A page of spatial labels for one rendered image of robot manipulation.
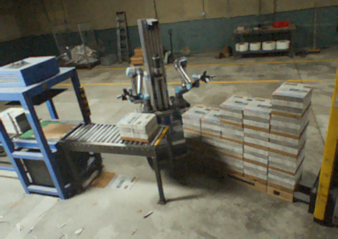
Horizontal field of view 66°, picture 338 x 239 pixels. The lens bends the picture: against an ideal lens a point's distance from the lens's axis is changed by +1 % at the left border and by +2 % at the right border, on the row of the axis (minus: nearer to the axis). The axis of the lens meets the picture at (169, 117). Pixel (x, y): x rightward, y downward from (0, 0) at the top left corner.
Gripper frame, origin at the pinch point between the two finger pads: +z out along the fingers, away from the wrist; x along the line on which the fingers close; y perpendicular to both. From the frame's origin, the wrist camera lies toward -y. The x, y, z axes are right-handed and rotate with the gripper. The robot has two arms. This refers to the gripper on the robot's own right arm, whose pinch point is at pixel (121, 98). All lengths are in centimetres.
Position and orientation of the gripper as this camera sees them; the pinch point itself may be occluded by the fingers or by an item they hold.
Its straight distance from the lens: 321.5
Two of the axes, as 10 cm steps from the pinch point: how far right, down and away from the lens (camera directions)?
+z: -1.6, 4.5, -8.8
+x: -9.9, -0.8, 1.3
